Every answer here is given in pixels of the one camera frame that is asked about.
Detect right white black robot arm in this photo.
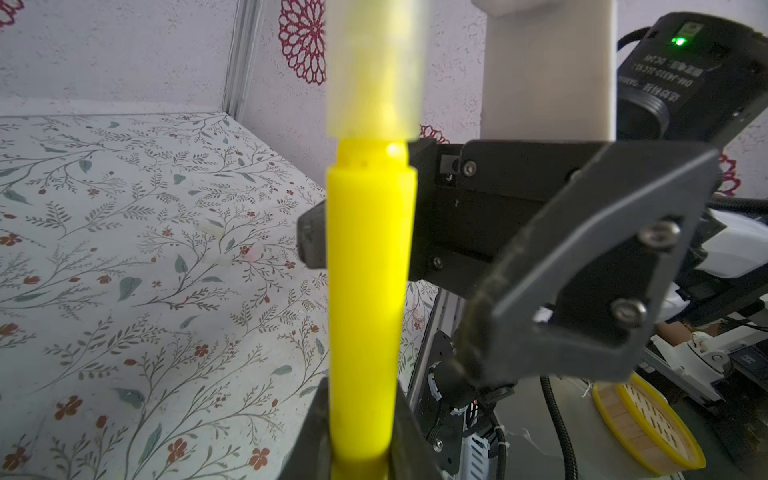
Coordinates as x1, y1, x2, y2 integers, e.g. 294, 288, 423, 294
282, 1, 767, 479

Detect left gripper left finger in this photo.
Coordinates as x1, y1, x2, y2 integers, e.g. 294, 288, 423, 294
278, 378, 332, 480

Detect yellow highlighter pen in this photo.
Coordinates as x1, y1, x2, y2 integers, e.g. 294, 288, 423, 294
326, 139, 417, 479

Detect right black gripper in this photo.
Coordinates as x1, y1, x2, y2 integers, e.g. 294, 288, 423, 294
296, 137, 721, 388

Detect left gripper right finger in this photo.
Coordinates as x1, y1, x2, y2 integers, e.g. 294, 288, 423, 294
389, 384, 442, 480

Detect yellow rimmed bamboo basket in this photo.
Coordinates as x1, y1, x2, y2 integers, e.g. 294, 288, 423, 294
591, 373, 707, 477

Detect translucent pen cap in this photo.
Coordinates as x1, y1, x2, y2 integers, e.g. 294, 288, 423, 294
325, 0, 431, 141

